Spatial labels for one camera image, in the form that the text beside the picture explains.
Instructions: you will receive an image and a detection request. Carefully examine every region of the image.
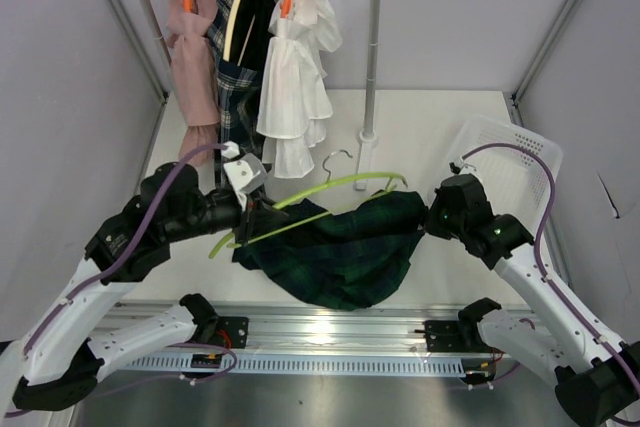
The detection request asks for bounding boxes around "white plastic basket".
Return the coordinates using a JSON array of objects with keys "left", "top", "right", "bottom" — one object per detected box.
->
[{"left": 433, "top": 115, "right": 563, "bottom": 234}]

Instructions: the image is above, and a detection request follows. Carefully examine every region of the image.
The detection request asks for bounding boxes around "green plastic hanger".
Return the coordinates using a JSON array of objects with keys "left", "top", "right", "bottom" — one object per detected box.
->
[{"left": 208, "top": 149, "right": 409, "bottom": 260}]

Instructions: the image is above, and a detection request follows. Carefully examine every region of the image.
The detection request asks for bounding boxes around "dark green plaid skirt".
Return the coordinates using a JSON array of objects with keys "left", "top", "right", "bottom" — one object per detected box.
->
[{"left": 232, "top": 191, "right": 427, "bottom": 311}]

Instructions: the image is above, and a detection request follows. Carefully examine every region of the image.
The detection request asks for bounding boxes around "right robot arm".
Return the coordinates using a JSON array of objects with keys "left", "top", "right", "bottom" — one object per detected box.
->
[{"left": 426, "top": 174, "right": 639, "bottom": 426}]

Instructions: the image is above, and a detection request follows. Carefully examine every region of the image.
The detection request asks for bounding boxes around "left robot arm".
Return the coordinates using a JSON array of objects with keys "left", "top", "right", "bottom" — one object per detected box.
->
[{"left": 11, "top": 154, "right": 270, "bottom": 411}]

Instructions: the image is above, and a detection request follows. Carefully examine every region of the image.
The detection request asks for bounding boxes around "navy cream plaid skirt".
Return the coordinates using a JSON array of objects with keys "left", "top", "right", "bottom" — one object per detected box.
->
[{"left": 207, "top": 0, "right": 279, "bottom": 157}]

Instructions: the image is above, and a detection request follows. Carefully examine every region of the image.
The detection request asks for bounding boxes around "pink skirt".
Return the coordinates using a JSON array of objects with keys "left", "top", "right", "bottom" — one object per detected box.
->
[{"left": 167, "top": 0, "right": 221, "bottom": 157}]

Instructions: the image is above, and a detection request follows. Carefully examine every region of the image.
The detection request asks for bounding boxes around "cream wooden hanger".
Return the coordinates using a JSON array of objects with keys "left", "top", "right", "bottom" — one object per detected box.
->
[{"left": 222, "top": 0, "right": 255, "bottom": 66}]

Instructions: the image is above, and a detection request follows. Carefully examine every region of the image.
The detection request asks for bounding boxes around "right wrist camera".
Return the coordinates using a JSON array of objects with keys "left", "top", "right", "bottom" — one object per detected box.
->
[{"left": 449, "top": 162, "right": 477, "bottom": 175}]

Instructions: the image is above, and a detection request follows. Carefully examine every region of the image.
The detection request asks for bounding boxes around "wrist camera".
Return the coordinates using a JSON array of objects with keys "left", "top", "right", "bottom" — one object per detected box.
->
[
  {"left": 449, "top": 162, "right": 477, "bottom": 175},
  {"left": 223, "top": 154, "right": 267, "bottom": 212}
]

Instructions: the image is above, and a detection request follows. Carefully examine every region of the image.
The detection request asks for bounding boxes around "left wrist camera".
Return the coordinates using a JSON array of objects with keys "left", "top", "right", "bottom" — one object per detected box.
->
[{"left": 223, "top": 154, "right": 267, "bottom": 212}]

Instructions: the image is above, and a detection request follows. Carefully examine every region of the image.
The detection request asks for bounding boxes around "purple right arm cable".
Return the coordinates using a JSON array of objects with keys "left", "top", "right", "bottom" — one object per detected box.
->
[{"left": 449, "top": 142, "right": 640, "bottom": 426}]

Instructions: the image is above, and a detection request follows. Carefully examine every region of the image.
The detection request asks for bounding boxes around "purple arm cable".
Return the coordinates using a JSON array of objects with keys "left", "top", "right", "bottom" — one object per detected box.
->
[
  {"left": 0, "top": 141, "right": 239, "bottom": 418},
  {"left": 449, "top": 142, "right": 640, "bottom": 426}
]

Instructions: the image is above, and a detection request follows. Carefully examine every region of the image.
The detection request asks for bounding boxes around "aluminium mounting rail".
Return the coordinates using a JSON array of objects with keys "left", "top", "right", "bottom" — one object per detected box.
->
[{"left": 99, "top": 300, "right": 614, "bottom": 359}]

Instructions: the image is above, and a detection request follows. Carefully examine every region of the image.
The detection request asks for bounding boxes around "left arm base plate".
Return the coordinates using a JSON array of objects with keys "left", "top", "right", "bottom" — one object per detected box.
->
[{"left": 187, "top": 316, "right": 249, "bottom": 349}]

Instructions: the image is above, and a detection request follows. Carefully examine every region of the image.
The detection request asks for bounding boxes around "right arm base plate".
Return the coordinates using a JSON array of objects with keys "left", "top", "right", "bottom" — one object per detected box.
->
[{"left": 413, "top": 320, "right": 496, "bottom": 353}]

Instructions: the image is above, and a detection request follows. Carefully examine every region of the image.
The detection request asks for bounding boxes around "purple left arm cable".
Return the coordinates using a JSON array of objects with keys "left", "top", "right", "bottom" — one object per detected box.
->
[{"left": 0, "top": 141, "right": 239, "bottom": 418}]

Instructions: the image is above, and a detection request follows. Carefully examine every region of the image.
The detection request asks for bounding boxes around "white slotted cable duct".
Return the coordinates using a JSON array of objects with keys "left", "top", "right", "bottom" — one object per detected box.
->
[{"left": 123, "top": 352, "right": 465, "bottom": 378}]

